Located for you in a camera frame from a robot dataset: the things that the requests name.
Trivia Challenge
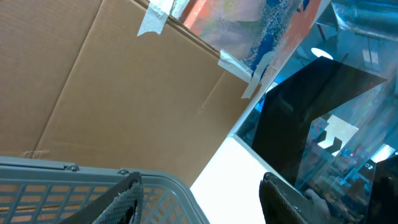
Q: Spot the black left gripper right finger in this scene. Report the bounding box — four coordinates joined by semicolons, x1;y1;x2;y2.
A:
259;172;330;224

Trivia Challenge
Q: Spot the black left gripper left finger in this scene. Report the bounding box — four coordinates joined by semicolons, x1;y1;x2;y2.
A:
62;171;144;224

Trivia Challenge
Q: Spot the black angled panel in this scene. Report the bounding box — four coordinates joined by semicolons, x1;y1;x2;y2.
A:
251;57;385;184

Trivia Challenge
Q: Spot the grey plastic basket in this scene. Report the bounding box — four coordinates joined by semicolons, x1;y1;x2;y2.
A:
1;156;208;223

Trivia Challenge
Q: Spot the brown cardboard sheet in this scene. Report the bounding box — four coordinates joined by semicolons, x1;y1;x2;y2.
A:
1;0;249;185

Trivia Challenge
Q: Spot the colourful painted board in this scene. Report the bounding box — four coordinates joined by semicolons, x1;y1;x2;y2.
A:
170;0;323;85

